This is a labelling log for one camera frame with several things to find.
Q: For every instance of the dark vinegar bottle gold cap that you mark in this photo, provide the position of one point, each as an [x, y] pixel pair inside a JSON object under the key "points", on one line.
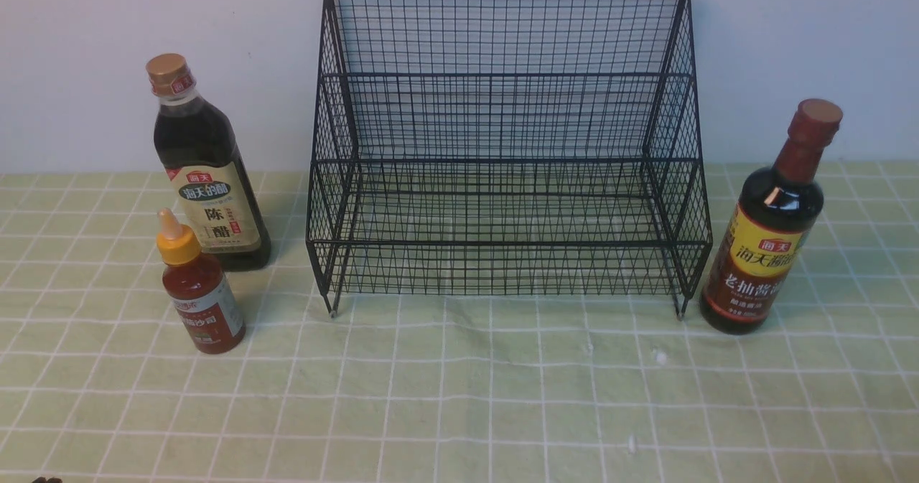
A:
{"points": [[196, 144]]}

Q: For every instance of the red chili sauce bottle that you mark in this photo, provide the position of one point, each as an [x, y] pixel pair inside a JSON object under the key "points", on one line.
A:
{"points": [[198, 288]]}

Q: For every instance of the dark soy sauce bottle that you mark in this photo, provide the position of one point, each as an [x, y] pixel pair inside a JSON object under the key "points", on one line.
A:
{"points": [[775, 211]]}

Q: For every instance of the green checkered tablecloth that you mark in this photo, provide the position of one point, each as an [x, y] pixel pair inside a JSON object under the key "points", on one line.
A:
{"points": [[100, 382]]}

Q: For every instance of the black wire mesh shelf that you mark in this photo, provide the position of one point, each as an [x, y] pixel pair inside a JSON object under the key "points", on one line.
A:
{"points": [[507, 148]]}

